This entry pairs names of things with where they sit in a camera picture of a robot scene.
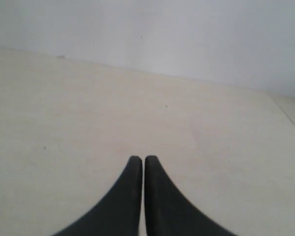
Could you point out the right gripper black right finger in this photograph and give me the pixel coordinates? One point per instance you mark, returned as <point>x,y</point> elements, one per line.
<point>168,212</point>

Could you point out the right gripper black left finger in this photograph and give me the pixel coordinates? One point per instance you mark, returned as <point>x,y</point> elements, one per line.
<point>118,212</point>

